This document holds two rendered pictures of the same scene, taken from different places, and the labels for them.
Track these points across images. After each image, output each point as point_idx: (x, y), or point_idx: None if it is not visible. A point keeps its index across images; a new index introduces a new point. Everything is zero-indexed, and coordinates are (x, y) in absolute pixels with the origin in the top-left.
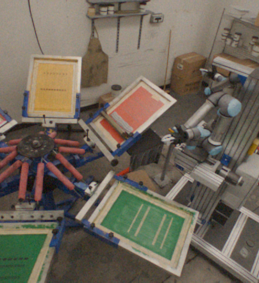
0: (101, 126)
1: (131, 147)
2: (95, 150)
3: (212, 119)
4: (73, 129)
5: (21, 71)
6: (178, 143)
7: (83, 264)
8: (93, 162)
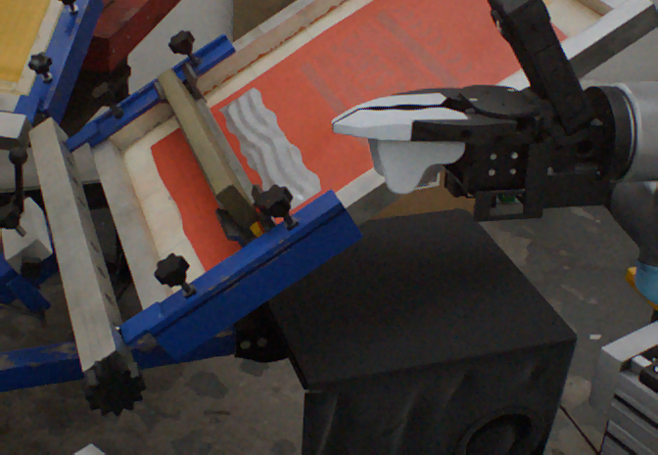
0: (149, 171)
1: (330, 340)
2: (228, 383)
3: None
4: None
5: None
6: (641, 330)
7: None
8: (187, 447)
